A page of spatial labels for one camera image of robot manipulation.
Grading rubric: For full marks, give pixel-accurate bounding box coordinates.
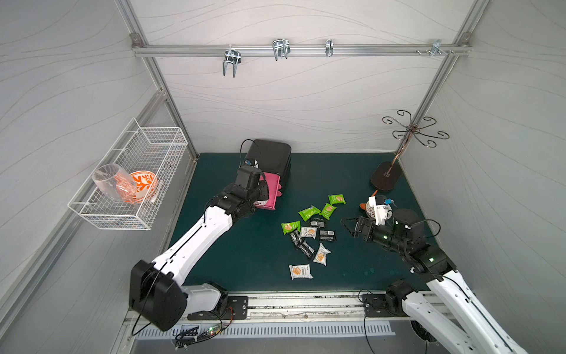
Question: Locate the black cookie packet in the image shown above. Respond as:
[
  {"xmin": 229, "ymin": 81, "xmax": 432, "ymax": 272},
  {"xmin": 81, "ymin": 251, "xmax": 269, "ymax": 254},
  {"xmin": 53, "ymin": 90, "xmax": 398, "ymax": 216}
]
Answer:
[
  {"xmin": 290, "ymin": 230, "xmax": 302, "ymax": 249},
  {"xmin": 310, "ymin": 218, "xmax": 326, "ymax": 229},
  {"xmin": 318, "ymin": 230, "xmax": 337, "ymax": 242},
  {"xmin": 297, "ymin": 242, "xmax": 315, "ymax": 261}
]

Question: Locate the black pink drawer cabinet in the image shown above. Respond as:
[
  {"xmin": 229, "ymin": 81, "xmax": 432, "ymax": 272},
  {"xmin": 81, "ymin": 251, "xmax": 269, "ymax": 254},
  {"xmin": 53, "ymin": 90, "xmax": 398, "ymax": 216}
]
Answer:
[{"xmin": 244, "ymin": 140, "xmax": 292, "ymax": 210}]

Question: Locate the white cookie packet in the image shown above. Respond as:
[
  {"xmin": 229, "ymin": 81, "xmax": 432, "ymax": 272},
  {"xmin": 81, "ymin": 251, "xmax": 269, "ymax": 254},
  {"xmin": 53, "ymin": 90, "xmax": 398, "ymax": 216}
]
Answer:
[
  {"xmin": 312, "ymin": 243, "xmax": 332, "ymax": 266},
  {"xmin": 289, "ymin": 264, "xmax": 313, "ymax": 280},
  {"xmin": 299, "ymin": 227, "xmax": 318, "ymax": 239}
]

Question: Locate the white cookie packet front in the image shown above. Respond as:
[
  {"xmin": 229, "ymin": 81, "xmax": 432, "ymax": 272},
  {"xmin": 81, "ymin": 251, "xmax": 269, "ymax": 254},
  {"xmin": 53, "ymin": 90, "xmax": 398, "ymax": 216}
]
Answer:
[{"xmin": 289, "ymin": 264, "xmax": 313, "ymax": 280}]

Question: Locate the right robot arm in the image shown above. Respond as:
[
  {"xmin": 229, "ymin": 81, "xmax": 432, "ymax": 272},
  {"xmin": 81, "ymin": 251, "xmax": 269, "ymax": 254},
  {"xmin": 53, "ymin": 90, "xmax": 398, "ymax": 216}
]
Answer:
[{"xmin": 340, "ymin": 209, "xmax": 525, "ymax": 353}]

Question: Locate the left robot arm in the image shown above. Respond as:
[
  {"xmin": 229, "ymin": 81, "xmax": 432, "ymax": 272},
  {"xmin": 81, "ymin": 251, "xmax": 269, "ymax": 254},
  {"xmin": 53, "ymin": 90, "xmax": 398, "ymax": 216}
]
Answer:
[{"xmin": 129, "ymin": 181, "xmax": 269, "ymax": 331}]

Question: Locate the orange spoon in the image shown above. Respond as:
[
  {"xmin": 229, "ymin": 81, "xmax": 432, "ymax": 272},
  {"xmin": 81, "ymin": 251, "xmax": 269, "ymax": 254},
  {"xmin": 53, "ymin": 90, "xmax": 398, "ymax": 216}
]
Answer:
[{"xmin": 360, "ymin": 190, "xmax": 378, "ymax": 211}]

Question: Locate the white patterned bowl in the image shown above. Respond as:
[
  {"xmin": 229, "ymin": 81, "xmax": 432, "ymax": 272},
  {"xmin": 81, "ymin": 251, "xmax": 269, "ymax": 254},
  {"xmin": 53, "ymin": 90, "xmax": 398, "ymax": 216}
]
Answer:
[{"xmin": 366, "ymin": 202, "xmax": 393, "ymax": 226}]

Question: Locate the green cookie packet middle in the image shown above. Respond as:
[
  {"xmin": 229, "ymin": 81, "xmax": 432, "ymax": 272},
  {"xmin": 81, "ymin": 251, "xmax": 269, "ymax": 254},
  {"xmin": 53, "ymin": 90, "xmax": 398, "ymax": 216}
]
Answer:
[{"xmin": 320, "ymin": 203, "xmax": 337, "ymax": 220}]

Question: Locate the green cookie packet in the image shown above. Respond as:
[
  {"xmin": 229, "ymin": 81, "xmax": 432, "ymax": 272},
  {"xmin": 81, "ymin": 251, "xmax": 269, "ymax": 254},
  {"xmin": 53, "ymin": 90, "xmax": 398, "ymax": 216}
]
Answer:
[
  {"xmin": 281, "ymin": 221, "xmax": 302, "ymax": 235},
  {"xmin": 328, "ymin": 194, "xmax": 346, "ymax": 205},
  {"xmin": 299, "ymin": 205, "xmax": 321, "ymax": 221},
  {"xmin": 320, "ymin": 203, "xmax": 337, "ymax": 220}
]

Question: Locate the green cookie packet far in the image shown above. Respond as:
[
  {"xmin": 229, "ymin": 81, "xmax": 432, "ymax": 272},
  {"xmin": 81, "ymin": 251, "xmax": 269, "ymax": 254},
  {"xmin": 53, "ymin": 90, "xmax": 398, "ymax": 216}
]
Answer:
[{"xmin": 328, "ymin": 194, "xmax": 346, "ymax": 205}]

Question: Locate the green cookie packet centre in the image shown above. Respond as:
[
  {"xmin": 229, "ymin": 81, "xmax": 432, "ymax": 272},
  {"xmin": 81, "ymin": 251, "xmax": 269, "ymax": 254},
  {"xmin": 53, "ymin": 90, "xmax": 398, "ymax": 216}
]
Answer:
[{"xmin": 299, "ymin": 205, "xmax": 321, "ymax": 221}]

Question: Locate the green cookie packet near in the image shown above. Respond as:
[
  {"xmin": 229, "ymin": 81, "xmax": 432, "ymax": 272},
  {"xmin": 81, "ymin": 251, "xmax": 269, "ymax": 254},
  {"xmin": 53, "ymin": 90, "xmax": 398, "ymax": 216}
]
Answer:
[{"xmin": 281, "ymin": 221, "xmax": 302, "ymax": 235}]

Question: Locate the green table mat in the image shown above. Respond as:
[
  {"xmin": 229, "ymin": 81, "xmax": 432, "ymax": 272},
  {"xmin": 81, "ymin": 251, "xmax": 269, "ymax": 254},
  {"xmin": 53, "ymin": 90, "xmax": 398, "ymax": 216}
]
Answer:
[{"xmin": 186, "ymin": 153, "xmax": 425, "ymax": 292}]

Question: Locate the black mug tree stand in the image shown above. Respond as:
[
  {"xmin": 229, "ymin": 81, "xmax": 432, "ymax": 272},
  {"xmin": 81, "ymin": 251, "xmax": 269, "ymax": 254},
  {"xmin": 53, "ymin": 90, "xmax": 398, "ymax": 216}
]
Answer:
[{"xmin": 370, "ymin": 109, "xmax": 450, "ymax": 192}]

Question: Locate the orange patterned bowl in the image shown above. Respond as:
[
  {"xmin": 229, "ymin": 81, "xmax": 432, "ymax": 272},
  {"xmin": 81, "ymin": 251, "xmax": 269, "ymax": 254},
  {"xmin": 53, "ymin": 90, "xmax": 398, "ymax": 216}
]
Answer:
[{"xmin": 123, "ymin": 171, "xmax": 159, "ymax": 204}]

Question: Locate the metal hook left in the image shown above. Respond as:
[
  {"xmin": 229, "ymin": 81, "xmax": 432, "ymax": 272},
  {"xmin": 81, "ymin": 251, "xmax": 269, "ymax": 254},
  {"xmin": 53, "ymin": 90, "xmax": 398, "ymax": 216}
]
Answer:
[{"xmin": 223, "ymin": 48, "xmax": 242, "ymax": 78}]

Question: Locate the metal hook middle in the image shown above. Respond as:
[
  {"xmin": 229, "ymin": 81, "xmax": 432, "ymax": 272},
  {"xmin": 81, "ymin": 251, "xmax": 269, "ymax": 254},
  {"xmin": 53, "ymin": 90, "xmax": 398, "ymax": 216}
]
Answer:
[{"xmin": 272, "ymin": 39, "xmax": 290, "ymax": 61}]

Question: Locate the metal hook small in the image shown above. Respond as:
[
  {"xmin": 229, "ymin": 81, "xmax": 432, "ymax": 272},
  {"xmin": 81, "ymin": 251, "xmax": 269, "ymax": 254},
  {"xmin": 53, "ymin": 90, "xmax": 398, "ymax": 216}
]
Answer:
[{"xmin": 325, "ymin": 39, "xmax": 334, "ymax": 58}]

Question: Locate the metal hook right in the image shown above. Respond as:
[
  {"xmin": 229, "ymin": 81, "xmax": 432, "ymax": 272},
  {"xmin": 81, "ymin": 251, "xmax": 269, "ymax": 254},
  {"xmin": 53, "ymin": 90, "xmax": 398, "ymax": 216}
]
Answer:
[{"xmin": 416, "ymin": 39, "xmax": 455, "ymax": 58}]

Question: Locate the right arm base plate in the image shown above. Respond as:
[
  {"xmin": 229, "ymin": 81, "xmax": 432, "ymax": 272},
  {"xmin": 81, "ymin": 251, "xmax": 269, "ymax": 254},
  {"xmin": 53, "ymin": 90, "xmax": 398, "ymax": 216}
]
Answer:
[{"xmin": 358, "ymin": 293, "xmax": 397, "ymax": 318}]

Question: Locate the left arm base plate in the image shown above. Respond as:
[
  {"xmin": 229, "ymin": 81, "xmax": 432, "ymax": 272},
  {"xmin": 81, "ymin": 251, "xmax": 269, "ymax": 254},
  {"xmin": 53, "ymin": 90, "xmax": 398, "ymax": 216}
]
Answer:
[{"xmin": 187, "ymin": 296, "xmax": 249, "ymax": 321}]

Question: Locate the white wire basket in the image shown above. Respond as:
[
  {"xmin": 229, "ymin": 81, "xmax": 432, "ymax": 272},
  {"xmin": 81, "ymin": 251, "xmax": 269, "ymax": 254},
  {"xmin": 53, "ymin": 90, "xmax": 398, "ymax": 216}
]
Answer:
[{"xmin": 68, "ymin": 119, "xmax": 187, "ymax": 230}]

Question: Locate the electronics cable bundle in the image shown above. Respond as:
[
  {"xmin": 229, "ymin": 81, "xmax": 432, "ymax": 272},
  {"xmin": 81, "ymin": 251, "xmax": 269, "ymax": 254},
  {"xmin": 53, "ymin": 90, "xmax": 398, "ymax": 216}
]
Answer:
[{"xmin": 172, "ymin": 309, "xmax": 235, "ymax": 350}]

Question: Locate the aluminium cross rail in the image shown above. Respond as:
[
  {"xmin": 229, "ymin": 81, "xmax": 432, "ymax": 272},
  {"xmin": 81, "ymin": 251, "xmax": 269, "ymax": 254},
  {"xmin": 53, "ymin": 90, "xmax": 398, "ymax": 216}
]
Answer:
[{"xmin": 133, "ymin": 43, "xmax": 473, "ymax": 58}]

